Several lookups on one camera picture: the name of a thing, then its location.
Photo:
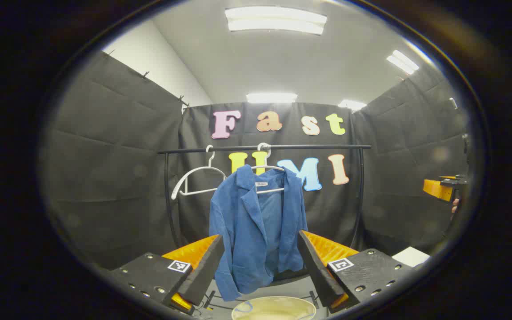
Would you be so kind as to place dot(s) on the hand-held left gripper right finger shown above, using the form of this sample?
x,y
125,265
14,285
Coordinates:
x,y
316,271

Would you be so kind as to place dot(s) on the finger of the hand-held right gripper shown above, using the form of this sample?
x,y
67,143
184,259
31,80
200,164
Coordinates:
x,y
436,189

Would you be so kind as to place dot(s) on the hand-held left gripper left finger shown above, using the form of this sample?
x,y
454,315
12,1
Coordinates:
x,y
205,271

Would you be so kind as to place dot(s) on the cream laundry hamper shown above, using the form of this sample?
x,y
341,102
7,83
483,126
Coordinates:
x,y
274,309

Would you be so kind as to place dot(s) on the white plastic clothes hanger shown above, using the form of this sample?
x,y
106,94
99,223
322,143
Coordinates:
x,y
270,191
198,192

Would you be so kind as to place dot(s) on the black metal clothes rack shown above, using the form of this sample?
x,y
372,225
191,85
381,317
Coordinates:
x,y
309,146

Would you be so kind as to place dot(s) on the white paper sheet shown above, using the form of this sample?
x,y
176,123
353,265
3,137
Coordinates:
x,y
410,257

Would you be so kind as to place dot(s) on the black backdrop cloth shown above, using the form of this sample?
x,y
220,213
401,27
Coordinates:
x,y
105,178

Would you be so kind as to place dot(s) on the large ceiling light panel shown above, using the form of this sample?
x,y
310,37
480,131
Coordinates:
x,y
276,20

